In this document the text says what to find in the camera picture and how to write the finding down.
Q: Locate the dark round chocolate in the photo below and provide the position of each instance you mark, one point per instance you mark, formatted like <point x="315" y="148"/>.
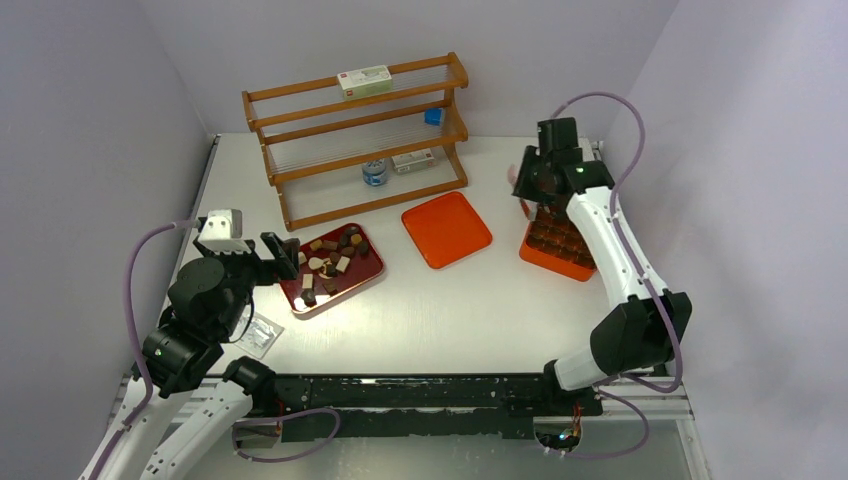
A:
<point x="309" y="297"/>

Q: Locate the white green box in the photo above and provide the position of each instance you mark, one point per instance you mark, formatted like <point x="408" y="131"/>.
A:
<point x="364" y="82"/>

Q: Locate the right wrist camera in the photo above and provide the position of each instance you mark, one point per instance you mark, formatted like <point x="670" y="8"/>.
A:
<point x="587" y="151"/>

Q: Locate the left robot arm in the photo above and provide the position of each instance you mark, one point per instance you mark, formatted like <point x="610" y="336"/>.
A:
<point x="207" y="301"/>

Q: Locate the white chocolate piece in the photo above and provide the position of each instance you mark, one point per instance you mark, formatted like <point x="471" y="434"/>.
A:
<point x="343" y="264"/>

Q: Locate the clear plastic bag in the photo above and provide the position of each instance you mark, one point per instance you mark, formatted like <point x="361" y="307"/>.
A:
<point x="255" y="334"/>

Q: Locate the blue cube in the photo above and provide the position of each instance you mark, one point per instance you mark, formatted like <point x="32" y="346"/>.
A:
<point x="434" y="116"/>

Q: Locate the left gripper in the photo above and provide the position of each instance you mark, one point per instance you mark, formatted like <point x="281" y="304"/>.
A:
<point x="284" y="262"/>

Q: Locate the dark red tray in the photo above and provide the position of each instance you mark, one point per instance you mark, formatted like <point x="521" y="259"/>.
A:
<point x="330" y="286"/>

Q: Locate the blue lidded jar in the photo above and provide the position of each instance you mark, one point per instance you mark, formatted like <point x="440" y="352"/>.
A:
<point x="375" y="173"/>

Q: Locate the white heart chocolate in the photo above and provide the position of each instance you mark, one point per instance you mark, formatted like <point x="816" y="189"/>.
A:
<point x="316" y="263"/>

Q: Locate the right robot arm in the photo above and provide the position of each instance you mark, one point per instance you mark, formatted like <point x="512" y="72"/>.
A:
<point x="647" y="320"/>

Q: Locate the black base frame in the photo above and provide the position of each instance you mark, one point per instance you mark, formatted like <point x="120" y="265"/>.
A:
<point x="383" y="406"/>

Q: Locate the orange compartment box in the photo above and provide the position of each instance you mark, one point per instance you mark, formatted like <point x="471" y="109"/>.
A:
<point x="554" y="243"/>

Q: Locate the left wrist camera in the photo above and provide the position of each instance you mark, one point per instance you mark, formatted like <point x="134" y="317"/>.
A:
<point x="222" y="232"/>

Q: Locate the wooden three-tier shelf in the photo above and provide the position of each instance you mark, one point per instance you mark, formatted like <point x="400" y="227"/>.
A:
<point x="313" y="143"/>

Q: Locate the orange box lid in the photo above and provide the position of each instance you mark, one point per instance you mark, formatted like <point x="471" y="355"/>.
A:
<point x="446" y="229"/>

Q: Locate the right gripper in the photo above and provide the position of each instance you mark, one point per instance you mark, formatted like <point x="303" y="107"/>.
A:
<point x="522" y="187"/>

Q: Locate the white red small box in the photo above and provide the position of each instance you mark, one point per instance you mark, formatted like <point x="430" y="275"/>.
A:
<point x="413" y="161"/>

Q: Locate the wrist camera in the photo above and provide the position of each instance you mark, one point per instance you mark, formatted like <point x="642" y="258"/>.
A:
<point x="587" y="151"/>
<point x="222" y="232"/>

